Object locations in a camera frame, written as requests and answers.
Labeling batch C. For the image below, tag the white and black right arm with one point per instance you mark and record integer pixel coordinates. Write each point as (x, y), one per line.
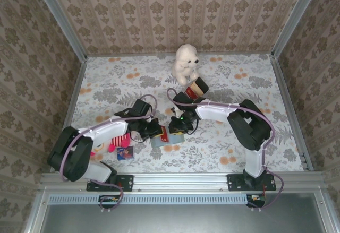
(212, 112)

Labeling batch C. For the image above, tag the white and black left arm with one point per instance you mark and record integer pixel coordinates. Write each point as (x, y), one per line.
(106, 130)

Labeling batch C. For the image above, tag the pink striped plush toy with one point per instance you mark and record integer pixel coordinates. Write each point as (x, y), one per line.
(119, 140)

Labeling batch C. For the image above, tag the small blue box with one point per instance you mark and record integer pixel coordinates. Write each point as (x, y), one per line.
(125, 153)

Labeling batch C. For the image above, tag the red tan black box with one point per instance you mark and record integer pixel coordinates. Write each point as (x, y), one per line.
(197, 88)

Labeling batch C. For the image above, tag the floral patterned table cover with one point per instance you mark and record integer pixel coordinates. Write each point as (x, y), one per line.
(207, 158)

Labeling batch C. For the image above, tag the white plush bear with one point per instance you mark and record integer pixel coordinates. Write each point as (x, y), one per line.
(183, 63)

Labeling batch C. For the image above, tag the black connector board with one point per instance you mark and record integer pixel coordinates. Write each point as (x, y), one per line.
(107, 199)
(256, 199)

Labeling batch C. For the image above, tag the grey metal sheet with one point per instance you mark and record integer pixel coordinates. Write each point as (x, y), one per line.
(186, 219)

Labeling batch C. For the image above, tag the aluminium frame bar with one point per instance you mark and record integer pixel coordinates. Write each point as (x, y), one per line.
(295, 18)
(59, 18)
(70, 111)
(180, 181)
(290, 111)

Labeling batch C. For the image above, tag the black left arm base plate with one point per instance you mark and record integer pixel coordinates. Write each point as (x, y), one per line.
(127, 182)

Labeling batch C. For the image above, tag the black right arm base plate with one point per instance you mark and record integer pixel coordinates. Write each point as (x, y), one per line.
(235, 182)

